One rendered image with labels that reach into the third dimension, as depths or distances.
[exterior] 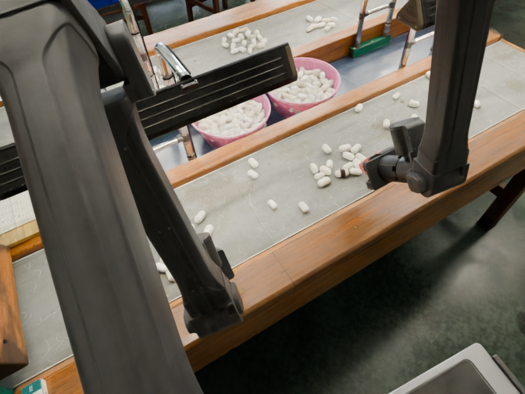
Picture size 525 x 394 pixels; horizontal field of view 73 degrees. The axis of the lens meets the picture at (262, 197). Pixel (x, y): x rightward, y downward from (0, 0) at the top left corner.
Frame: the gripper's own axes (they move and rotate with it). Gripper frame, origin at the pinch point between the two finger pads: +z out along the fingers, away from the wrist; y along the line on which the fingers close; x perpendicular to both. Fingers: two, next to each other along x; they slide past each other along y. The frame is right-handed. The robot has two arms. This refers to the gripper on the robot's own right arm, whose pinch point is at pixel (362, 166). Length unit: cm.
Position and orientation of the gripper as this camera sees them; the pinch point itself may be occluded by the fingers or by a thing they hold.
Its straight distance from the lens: 89.7
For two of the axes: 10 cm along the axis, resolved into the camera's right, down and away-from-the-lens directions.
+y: -8.6, 4.2, -2.8
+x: 3.6, 9.0, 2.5
